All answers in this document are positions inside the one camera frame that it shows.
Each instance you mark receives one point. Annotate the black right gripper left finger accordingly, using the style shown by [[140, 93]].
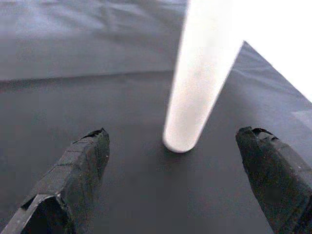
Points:
[[73, 175]]

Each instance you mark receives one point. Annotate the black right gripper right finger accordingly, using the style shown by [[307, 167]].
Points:
[[273, 175]]

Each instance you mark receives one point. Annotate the white plastic table leg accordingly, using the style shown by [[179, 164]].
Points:
[[192, 97]]

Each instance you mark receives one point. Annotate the black table cloth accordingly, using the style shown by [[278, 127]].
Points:
[[122, 97]]

